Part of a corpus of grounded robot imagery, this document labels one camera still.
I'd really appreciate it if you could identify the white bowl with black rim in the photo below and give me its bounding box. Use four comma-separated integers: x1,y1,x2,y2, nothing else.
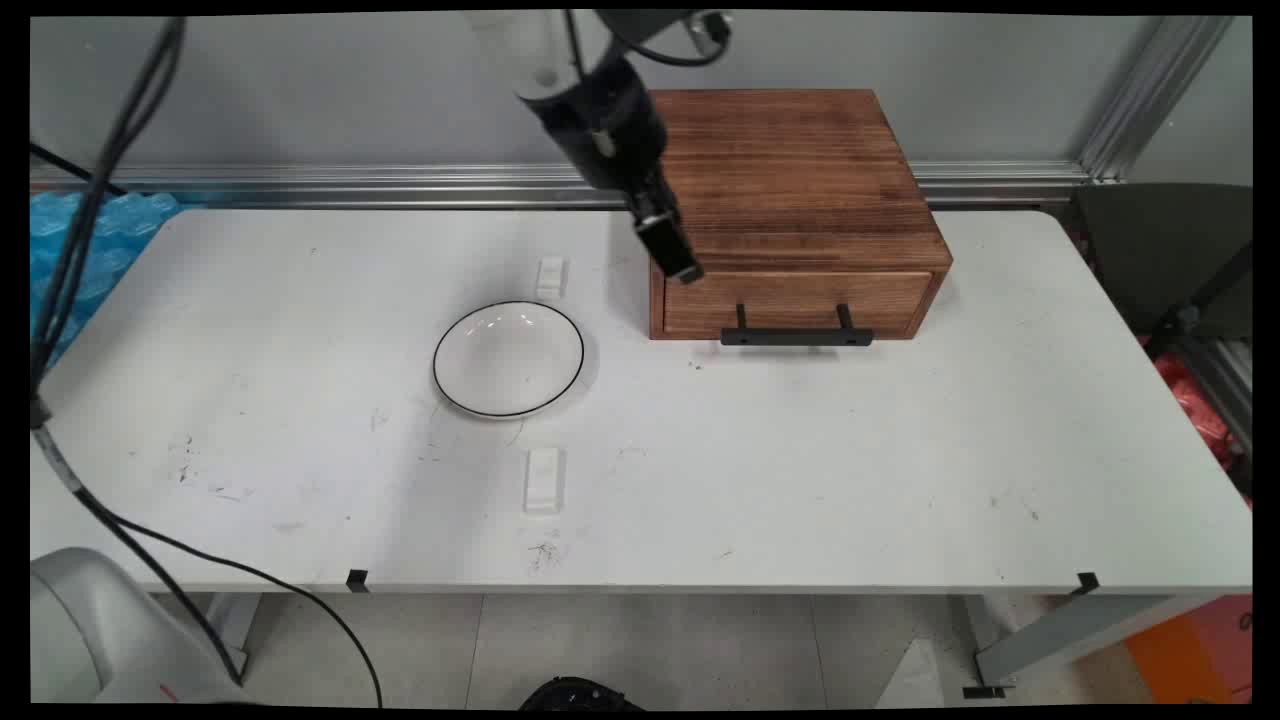
431,299,587,420

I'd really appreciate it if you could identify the black drawer handle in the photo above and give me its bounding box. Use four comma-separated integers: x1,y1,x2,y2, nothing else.
661,269,937,349

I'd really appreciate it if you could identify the grey rounded machine housing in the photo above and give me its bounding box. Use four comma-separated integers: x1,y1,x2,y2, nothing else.
30,546,246,704

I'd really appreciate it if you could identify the blue bubble wrap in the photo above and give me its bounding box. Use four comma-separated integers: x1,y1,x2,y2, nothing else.
30,191,189,353

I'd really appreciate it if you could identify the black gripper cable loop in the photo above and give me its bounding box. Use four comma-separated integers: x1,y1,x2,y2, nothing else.
565,10,738,71

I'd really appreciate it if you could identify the red plastic bag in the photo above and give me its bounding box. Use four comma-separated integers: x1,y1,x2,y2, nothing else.
1148,348,1243,473

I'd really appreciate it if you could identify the black cable on floor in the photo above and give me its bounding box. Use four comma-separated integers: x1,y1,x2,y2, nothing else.
35,425,385,709

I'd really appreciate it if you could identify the thick black cable bundle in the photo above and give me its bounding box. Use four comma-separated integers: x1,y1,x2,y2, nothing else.
30,17,189,431

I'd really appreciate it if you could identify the thin black cable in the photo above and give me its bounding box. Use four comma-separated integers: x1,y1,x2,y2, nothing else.
30,143,129,198

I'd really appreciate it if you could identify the grey table leg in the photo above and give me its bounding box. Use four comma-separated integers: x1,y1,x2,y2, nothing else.
203,592,265,683
962,594,1233,700

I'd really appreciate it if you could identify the brown wooden drawer cabinet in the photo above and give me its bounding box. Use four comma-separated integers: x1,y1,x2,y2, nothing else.
647,88,954,343

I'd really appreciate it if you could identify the black round device on floor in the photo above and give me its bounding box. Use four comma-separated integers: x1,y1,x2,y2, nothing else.
517,675,643,712

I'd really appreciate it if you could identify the slanted aluminium frame rail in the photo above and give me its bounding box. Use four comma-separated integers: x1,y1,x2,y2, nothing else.
1074,15,1238,183

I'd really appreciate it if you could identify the orange box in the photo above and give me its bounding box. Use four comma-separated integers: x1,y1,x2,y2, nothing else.
1124,594,1253,704

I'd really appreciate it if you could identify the horizontal aluminium frame rail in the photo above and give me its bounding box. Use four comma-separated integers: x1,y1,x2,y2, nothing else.
30,162,1093,211

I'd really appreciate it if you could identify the large white rectangular block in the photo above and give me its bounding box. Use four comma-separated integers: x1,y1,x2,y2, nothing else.
523,447,568,516

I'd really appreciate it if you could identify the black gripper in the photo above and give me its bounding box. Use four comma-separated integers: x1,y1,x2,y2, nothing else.
516,55,705,285

